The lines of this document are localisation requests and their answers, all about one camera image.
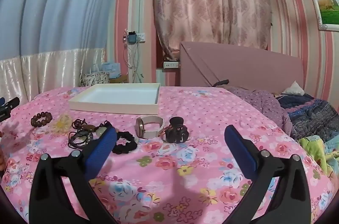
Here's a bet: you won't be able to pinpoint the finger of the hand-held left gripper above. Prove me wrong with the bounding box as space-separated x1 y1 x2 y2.
0 97 21 122

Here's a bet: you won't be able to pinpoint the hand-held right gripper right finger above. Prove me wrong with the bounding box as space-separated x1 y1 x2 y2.
221 125 311 224

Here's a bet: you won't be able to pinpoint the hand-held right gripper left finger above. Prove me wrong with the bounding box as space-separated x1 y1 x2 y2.
28 125 125 224

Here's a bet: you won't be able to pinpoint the black cord brown pendant necklace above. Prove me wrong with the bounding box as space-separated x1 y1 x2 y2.
68 118 96 148

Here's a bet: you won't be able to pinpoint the brown wooden bead bracelet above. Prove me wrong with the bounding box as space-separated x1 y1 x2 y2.
30 112 53 127

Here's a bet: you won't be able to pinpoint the black braided bracelet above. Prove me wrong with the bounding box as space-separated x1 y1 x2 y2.
112 131 139 154

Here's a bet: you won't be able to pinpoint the cream flower hair scrunchie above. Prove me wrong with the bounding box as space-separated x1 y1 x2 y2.
51 114 74 135

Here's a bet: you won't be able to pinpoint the white shallow tray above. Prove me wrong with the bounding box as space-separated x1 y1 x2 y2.
68 83 161 115

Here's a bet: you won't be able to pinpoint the brown compact mirror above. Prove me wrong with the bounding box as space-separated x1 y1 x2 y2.
135 115 165 139

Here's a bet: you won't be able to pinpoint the black lace hair tie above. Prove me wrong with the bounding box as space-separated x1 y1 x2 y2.
162 116 189 144

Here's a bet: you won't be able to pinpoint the white satin curtain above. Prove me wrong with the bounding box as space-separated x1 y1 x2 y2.
0 47 107 108

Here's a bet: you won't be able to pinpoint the purple dotted blanket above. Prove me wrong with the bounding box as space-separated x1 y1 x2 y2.
225 86 296 138

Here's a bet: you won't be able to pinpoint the pink floral bedsheet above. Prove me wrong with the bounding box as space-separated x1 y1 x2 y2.
0 85 335 224

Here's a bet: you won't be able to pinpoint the black and white patterned bag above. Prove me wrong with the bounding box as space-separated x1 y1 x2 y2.
80 71 111 87

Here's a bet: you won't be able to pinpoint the green cartoon cloth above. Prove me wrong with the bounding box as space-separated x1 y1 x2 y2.
299 134 339 177

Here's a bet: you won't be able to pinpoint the dark blue patterned quilt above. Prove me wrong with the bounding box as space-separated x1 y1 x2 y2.
275 93 339 141

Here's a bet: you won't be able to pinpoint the light blue gift bag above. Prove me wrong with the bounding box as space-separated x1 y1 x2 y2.
102 61 122 79

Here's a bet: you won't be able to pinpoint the pink bed headboard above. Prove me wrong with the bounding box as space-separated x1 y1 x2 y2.
179 41 305 94

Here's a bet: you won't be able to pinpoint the blue curtain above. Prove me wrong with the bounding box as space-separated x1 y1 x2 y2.
0 0 125 61

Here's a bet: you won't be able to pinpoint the pink patterned curtain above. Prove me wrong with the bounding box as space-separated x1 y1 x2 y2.
152 0 273 61

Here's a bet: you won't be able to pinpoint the hanging white charging cables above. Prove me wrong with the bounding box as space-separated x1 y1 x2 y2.
124 41 143 83

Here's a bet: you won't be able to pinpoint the white wall socket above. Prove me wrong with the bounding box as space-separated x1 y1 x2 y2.
124 31 147 43

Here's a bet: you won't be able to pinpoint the framed wall picture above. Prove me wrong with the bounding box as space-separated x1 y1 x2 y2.
308 0 339 32

